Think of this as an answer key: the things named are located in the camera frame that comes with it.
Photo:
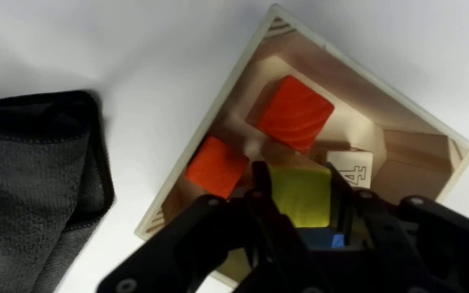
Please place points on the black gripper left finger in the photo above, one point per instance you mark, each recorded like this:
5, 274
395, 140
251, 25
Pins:
207, 244

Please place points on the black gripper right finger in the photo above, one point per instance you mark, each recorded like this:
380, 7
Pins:
408, 244

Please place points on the yellow wooden block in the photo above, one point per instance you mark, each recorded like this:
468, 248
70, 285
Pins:
302, 196

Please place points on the orange wooden block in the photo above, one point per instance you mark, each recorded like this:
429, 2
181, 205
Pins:
217, 166

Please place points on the blue wooden block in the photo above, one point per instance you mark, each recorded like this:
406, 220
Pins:
321, 238

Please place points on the natural wooden block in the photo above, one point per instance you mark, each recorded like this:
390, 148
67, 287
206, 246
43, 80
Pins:
351, 168

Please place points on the wooden block tray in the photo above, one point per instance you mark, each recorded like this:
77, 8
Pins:
408, 135

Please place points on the red wooden block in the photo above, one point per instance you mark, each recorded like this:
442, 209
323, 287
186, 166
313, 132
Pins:
294, 113

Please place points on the black folded cloth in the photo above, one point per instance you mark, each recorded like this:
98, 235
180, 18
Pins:
28, 196

